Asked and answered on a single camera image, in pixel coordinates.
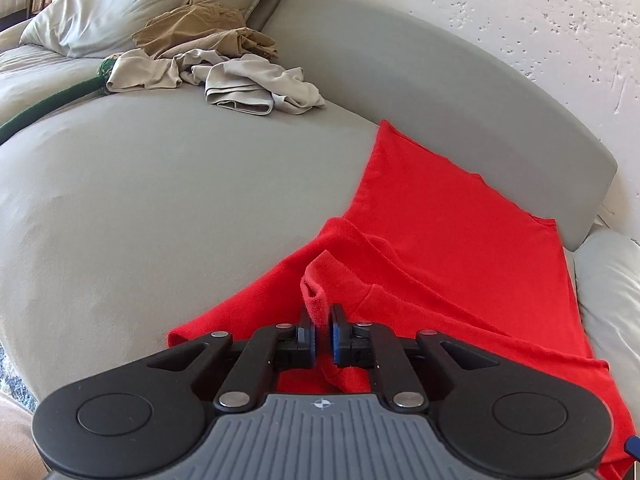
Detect dark green cloth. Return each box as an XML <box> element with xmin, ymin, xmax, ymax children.
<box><xmin>0</xmin><ymin>56</ymin><xmax>121</xmax><ymax>143</ymax></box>

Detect person's leg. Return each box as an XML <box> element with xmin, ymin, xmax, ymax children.
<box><xmin>0</xmin><ymin>389</ymin><xmax>52</xmax><ymax>480</ymax></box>

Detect light grey pillow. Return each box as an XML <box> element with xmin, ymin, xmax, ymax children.
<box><xmin>19</xmin><ymin>0</ymin><xmax>221</xmax><ymax>59</ymax></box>

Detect grey sofa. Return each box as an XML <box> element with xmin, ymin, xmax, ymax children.
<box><xmin>0</xmin><ymin>0</ymin><xmax>619</xmax><ymax>413</ymax></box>

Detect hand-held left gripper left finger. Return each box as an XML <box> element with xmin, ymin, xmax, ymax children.
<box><xmin>150</xmin><ymin>305</ymin><xmax>317</xmax><ymax>413</ymax></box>

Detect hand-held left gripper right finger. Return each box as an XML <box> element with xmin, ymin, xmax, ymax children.
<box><xmin>327</xmin><ymin>304</ymin><xmax>493</xmax><ymax>411</ymax></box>

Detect tan garment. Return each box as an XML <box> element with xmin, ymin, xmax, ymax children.
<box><xmin>131</xmin><ymin>0</ymin><xmax>279</xmax><ymax>61</ymax></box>

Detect red shirt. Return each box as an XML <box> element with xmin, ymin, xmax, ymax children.
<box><xmin>167</xmin><ymin>119</ymin><xmax>640</xmax><ymax>480</ymax></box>

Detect blue patterned rug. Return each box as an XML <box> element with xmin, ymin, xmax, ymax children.
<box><xmin>0</xmin><ymin>344</ymin><xmax>40</xmax><ymax>412</ymax></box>

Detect beige garment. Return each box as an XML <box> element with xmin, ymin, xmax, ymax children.
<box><xmin>106</xmin><ymin>49</ymin><xmax>327</xmax><ymax>116</ymax></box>

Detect pale grey cushion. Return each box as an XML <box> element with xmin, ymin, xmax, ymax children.
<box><xmin>571</xmin><ymin>230</ymin><xmax>640</xmax><ymax>367</ymax></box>

